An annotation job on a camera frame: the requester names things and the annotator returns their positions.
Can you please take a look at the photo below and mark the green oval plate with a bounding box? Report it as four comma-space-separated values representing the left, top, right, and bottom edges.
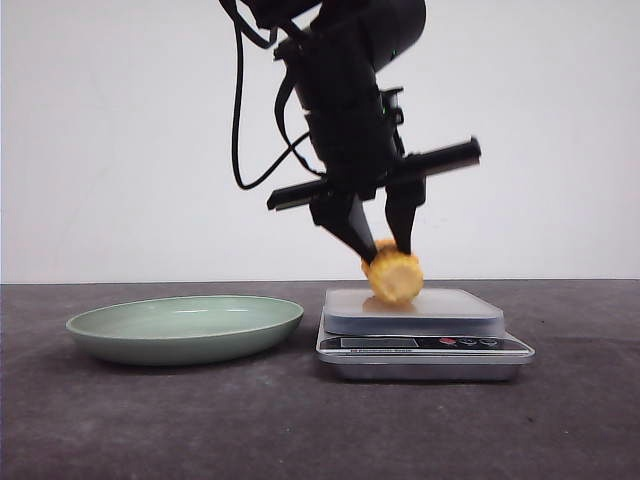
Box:
66, 295, 304, 366

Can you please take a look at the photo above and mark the yellow corn cob piece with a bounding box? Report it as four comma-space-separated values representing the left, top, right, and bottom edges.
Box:
361, 239, 424, 305

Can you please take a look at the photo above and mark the silver digital kitchen scale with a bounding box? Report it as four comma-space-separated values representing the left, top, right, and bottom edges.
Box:
316, 288, 535, 381

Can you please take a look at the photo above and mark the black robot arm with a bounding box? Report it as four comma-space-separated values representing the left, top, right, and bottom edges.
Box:
247, 1, 481, 263

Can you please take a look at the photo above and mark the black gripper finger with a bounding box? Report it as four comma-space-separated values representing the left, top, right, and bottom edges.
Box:
309, 192, 377, 264
385, 177, 426, 253

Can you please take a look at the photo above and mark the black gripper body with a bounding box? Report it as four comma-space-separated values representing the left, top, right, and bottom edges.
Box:
267, 89, 481, 212

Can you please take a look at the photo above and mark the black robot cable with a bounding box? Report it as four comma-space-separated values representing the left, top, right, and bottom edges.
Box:
218, 0, 327, 191

